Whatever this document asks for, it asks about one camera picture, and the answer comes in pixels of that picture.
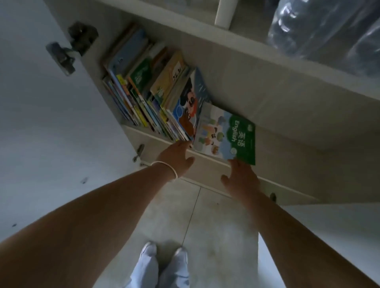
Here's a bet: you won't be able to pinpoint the person's right hand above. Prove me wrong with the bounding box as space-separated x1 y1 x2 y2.
221 158 262 204

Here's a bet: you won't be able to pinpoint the person's left hand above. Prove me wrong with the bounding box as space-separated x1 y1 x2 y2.
154 140 195 180

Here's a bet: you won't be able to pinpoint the green illustrated textbook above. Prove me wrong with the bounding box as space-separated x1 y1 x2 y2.
193 102 256 166

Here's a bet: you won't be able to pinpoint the person's left forearm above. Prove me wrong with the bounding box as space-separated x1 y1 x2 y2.
0 164 176 288

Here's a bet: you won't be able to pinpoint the person's right forearm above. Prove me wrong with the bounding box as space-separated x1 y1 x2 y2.
241 190 380 288

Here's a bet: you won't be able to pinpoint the small metal door hinge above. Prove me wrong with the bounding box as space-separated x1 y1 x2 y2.
132 144 145 163

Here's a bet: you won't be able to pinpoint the white shoe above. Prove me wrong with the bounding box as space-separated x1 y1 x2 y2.
173 247 189 263
142 242 158 259

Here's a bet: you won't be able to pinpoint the row of colourful children's books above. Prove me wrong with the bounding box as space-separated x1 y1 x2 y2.
102 23 213 143

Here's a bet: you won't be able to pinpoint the beige wooden cabinet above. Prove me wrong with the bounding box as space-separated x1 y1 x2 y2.
45 0 380 208

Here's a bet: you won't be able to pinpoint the light blue trousers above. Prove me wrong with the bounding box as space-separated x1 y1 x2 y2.
125 252 190 288

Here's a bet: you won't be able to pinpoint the white cabinet door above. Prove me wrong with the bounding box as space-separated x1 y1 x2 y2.
0 0 143 242
258 204 380 288

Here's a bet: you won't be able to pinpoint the white cylindrical tube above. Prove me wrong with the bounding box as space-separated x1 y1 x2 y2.
215 0 241 29

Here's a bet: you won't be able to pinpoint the large metal door hinge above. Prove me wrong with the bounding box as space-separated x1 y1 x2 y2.
46 22 99 76

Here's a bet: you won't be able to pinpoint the clear plastic water bottles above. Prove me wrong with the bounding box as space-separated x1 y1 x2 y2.
267 0 380 78

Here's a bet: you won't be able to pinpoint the white bracelet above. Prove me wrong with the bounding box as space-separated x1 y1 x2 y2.
150 161 178 180

